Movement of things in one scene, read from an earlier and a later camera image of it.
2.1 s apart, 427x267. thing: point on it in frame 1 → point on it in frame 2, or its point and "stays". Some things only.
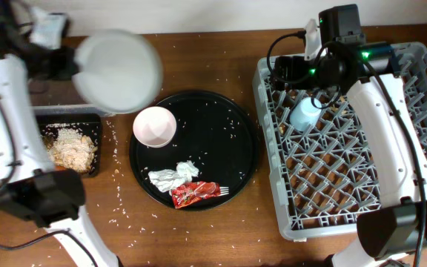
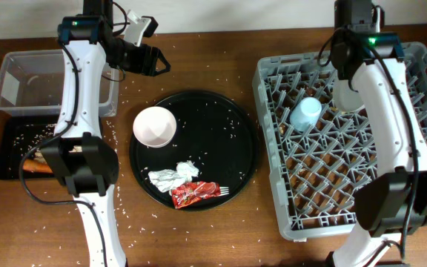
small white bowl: x=154 y=127 stays
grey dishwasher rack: x=321 y=180 stays
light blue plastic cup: x=305 y=114 stays
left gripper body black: x=46 y=65 → x=134 y=58
